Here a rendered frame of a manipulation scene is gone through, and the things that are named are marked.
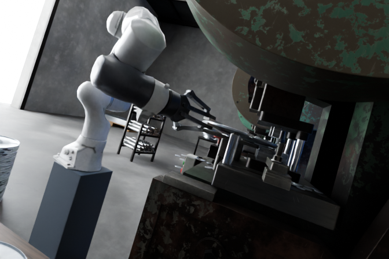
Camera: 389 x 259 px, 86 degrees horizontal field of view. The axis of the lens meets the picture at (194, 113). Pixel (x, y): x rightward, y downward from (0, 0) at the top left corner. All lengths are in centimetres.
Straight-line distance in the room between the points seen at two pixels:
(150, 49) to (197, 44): 785
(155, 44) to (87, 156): 67
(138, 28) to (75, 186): 72
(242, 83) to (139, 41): 174
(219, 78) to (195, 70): 97
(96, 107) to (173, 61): 751
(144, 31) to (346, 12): 38
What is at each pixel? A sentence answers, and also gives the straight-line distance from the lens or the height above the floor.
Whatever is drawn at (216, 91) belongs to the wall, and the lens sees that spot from 765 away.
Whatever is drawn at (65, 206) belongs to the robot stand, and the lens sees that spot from 108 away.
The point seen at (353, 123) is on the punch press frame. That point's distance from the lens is 73.
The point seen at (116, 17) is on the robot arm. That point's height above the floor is 110.
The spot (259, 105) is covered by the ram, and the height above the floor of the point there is 91.
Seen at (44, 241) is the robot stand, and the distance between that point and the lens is 120.
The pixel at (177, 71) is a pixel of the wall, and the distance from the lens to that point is 822.
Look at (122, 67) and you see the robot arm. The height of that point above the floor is 87.
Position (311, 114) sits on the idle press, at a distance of 217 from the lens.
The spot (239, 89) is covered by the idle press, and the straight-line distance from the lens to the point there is 217.
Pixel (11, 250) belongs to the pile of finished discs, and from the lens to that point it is 77.
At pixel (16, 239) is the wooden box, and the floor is 35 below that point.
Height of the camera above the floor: 80
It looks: 2 degrees up
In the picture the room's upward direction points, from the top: 17 degrees clockwise
